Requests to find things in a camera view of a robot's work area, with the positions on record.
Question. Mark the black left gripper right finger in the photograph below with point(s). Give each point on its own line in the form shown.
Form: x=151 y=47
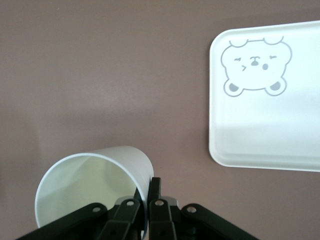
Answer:
x=160 y=220

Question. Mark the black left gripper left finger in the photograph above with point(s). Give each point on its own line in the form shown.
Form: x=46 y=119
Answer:
x=120 y=220

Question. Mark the white plastic cup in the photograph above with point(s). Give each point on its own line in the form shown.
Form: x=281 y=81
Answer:
x=75 y=180

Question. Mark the white tray with bear print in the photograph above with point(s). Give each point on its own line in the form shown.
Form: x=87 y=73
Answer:
x=262 y=125

